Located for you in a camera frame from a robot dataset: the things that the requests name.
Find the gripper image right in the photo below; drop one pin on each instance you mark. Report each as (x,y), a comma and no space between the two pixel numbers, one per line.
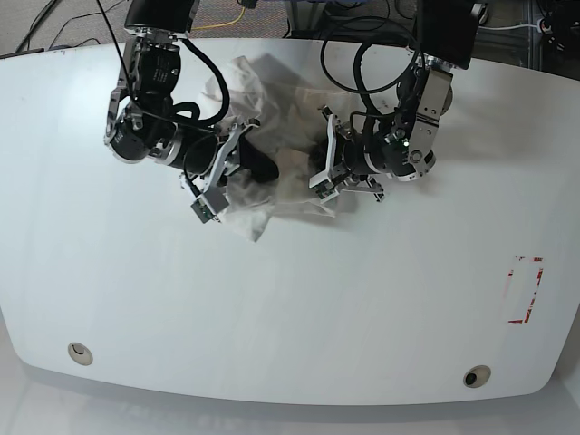
(397,145)

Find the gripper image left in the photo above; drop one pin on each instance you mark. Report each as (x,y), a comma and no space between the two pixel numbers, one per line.
(143,122)

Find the white t-shirt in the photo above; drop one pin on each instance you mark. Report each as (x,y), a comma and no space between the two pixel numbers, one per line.
(291,125)

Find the red tape rectangle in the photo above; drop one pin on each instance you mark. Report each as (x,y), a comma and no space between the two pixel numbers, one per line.
(523,282)

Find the left table grommet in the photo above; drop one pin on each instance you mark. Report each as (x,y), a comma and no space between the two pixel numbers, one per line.
(80,354)

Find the table grommet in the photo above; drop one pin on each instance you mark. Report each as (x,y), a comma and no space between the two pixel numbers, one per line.
(80,354)
(477,376)

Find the right table grommet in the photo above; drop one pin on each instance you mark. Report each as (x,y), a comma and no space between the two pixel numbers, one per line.
(477,376)

